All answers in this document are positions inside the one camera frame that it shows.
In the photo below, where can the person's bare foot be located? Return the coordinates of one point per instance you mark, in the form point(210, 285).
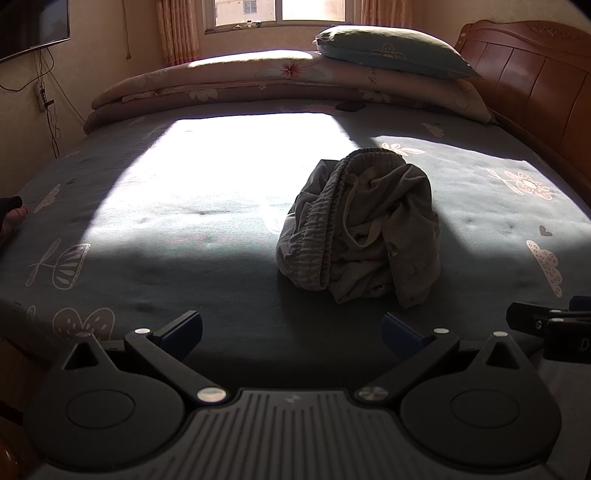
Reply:
point(14, 220)

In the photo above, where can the wooden bed headboard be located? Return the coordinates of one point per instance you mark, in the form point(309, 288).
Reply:
point(531, 78)

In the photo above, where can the wall television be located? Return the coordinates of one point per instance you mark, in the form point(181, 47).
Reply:
point(27, 23)

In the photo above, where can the folded pink floral quilt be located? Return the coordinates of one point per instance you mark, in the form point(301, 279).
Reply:
point(221, 78)

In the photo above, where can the white wall power strip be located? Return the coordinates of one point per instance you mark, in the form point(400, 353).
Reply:
point(41, 97)

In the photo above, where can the window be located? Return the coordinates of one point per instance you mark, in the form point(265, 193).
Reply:
point(277, 11)

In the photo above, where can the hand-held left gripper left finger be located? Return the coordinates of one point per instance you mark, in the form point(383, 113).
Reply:
point(184, 333)

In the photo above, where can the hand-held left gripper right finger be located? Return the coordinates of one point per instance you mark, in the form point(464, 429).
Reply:
point(400, 335)

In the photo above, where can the small windowsill trinkets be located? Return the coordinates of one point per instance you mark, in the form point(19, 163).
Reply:
point(249, 26)

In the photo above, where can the pink patterned curtain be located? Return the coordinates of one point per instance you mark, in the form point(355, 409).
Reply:
point(178, 32)
point(385, 11)

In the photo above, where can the teal floral bed sheet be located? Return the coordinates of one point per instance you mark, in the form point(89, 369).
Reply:
point(161, 240)

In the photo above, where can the teal pillow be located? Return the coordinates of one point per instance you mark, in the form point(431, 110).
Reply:
point(392, 50)

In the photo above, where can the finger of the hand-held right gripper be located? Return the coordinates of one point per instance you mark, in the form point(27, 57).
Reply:
point(528, 317)

